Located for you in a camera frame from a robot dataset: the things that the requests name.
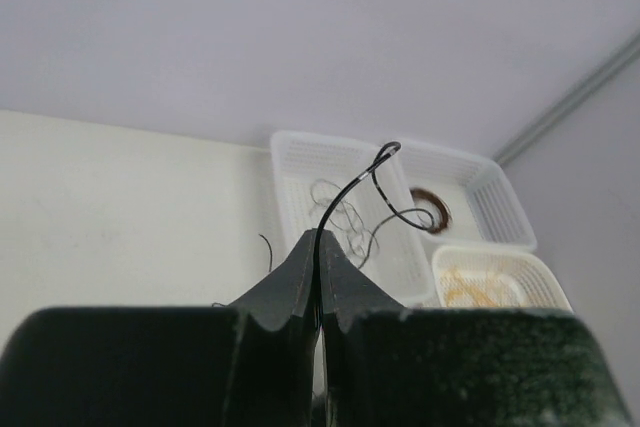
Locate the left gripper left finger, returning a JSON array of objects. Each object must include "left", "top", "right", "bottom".
[{"left": 1, "top": 231, "right": 318, "bottom": 426}]

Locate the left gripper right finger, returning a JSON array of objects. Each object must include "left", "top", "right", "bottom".
[{"left": 318, "top": 231, "right": 633, "bottom": 426}]

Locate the yellow cable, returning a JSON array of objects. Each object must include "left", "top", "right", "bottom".
[{"left": 439, "top": 269, "right": 524, "bottom": 308}]

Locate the white rounded perforated basket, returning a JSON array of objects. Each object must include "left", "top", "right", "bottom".
[{"left": 432, "top": 245, "right": 573, "bottom": 311}]

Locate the white rectangular basket left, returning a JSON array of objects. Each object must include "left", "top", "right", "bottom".
[{"left": 270, "top": 131, "right": 439, "bottom": 308}]

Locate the white rectangular basket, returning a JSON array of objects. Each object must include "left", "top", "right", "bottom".
[
  {"left": 399, "top": 140, "right": 537, "bottom": 252},
  {"left": 270, "top": 131, "right": 439, "bottom": 308}
]

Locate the white rectangular basket right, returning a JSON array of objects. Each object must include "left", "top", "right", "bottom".
[{"left": 399, "top": 140, "right": 537, "bottom": 252}]

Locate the loose black cable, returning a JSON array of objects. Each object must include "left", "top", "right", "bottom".
[{"left": 307, "top": 179, "right": 381, "bottom": 271}]

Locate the coiled brown cable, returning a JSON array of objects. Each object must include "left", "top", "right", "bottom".
[{"left": 408, "top": 186, "right": 454, "bottom": 236}]

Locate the right aluminium frame post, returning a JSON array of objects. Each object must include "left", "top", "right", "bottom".
[{"left": 493, "top": 31, "right": 639, "bottom": 168}]

